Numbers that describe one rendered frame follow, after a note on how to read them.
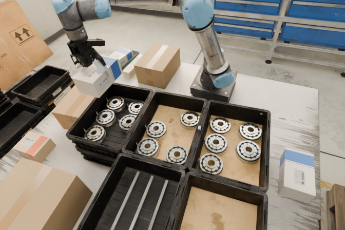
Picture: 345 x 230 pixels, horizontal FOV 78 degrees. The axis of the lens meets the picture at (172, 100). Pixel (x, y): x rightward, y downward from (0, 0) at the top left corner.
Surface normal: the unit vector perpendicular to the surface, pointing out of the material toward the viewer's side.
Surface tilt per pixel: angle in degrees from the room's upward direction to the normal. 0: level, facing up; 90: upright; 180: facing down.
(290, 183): 0
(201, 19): 85
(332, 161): 0
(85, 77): 0
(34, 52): 72
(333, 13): 90
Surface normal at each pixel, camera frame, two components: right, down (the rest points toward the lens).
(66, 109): -0.07, -0.69
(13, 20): 0.88, 0.13
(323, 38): -0.41, 0.68
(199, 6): 0.14, 0.66
